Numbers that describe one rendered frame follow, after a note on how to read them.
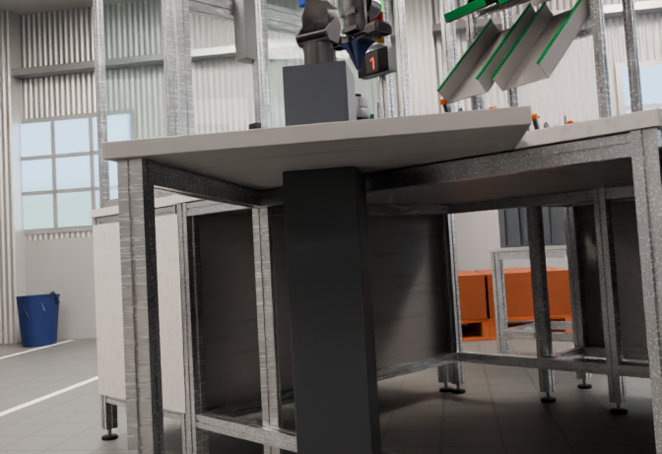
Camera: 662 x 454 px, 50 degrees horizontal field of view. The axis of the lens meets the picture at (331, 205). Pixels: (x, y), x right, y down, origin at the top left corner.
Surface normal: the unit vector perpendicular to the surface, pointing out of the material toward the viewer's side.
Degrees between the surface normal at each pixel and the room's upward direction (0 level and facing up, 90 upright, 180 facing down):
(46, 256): 90
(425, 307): 90
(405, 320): 90
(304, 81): 90
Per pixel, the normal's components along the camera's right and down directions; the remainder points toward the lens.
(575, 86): -0.17, -0.05
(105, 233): -0.72, 0.00
